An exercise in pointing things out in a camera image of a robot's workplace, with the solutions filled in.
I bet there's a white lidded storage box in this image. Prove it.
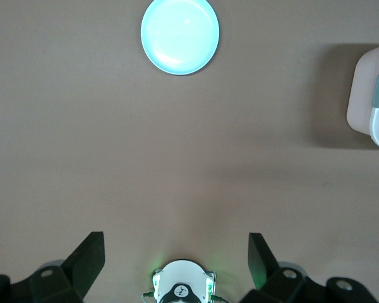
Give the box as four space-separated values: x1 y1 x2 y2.
346 42 379 151

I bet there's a light blue round plate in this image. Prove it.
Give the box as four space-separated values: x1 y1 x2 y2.
140 0 221 76

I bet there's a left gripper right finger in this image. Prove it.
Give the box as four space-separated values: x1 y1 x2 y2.
242 232 377 303

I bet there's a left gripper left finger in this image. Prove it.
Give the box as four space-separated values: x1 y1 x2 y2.
0 231 107 303

